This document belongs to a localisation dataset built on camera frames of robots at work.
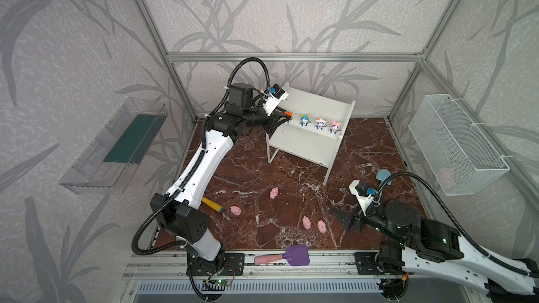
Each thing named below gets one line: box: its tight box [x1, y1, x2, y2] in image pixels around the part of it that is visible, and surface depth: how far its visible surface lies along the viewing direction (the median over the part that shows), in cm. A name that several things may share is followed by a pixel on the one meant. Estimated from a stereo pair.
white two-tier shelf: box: [265, 84, 356, 186], surface depth 78 cm
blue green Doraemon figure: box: [299, 114, 312, 127], surface depth 72 cm
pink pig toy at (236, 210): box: [230, 205, 243, 217], surface depth 87 cm
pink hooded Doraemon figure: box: [329, 120, 342, 135], surface depth 69 cm
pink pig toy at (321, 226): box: [317, 220, 328, 234], surface depth 82 cm
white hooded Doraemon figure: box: [315, 117, 328, 132], surface depth 71 cm
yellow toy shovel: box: [201, 197, 224, 213], surface depth 88 cm
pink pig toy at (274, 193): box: [269, 187, 279, 199], surface depth 91 cm
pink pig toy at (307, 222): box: [301, 215, 312, 230], surface depth 84 cm
